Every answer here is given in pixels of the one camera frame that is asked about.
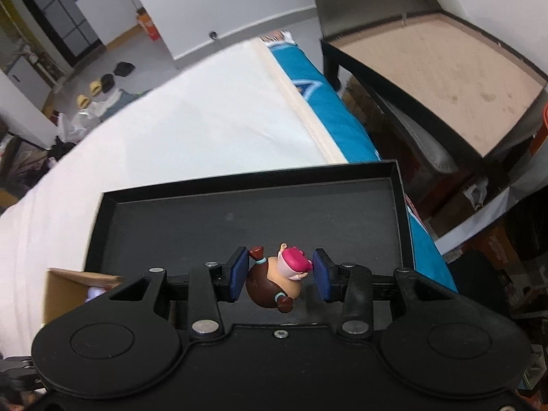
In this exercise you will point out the black table with brown top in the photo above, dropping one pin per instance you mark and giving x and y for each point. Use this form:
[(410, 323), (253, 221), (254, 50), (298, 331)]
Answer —
[(445, 77)]

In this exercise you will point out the black slipper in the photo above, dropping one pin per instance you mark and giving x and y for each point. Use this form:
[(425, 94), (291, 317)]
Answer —
[(108, 81), (124, 69)]

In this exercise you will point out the dark grey locker cabinet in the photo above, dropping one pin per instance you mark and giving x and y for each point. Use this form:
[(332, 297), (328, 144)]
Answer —
[(55, 8)]

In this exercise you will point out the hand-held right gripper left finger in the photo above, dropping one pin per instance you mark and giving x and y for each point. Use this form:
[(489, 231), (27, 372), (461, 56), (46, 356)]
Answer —
[(238, 274)]

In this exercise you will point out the brown cardboard box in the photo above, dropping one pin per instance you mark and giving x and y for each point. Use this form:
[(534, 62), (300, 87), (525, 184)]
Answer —
[(64, 291)]

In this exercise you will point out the teal bedsheet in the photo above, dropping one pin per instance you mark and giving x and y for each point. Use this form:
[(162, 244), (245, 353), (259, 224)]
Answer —
[(338, 111)]

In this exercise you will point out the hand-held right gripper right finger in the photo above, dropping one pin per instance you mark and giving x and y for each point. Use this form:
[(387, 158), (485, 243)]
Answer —
[(322, 276)]

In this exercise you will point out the clear plastic bag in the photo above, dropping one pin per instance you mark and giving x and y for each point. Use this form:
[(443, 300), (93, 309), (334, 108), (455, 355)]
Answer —
[(77, 126)]

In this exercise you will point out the black shallow tray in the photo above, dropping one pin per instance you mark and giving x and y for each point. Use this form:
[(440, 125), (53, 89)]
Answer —
[(214, 214)]

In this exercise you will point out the brown and pink toy figurine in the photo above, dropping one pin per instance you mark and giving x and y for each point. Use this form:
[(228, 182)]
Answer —
[(274, 282)]

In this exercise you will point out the orange carton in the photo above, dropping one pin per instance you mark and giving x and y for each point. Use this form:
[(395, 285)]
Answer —
[(147, 25)]

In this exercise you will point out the yellow slipper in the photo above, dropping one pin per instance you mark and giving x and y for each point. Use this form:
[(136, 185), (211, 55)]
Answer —
[(82, 101), (94, 87)]

